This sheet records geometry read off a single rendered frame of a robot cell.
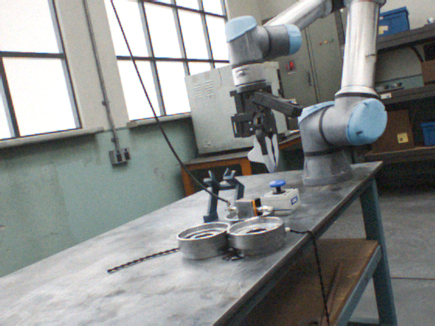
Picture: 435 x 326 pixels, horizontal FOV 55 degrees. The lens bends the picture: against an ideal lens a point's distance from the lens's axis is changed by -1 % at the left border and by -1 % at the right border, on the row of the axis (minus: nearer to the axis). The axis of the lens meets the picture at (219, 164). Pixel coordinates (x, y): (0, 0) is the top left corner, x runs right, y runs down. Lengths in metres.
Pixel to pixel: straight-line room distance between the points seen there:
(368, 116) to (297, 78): 3.61
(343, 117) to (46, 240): 1.79
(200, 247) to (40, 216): 1.76
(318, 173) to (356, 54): 0.35
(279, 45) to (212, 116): 2.24
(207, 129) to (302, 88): 1.73
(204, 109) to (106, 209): 1.10
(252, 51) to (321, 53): 3.70
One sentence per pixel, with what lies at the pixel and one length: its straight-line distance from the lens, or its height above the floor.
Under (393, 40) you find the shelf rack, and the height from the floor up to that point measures 1.44.
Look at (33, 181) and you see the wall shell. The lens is 2.45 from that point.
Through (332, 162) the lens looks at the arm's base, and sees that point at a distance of 1.26.
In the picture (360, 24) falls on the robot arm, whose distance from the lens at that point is 1.25.
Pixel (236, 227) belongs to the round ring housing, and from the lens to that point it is 0.81.
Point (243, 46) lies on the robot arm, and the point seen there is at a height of 1.19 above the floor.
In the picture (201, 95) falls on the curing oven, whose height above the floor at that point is 1.25.
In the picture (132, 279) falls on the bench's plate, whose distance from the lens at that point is 0.77.
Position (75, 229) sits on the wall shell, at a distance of 2.59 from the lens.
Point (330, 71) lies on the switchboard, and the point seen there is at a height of 1.32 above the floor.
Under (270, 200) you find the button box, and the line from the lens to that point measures 0.99.
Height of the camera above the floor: 1.04
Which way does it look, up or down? 6 degrees down
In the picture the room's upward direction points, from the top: 11 degrees counter-clockwise
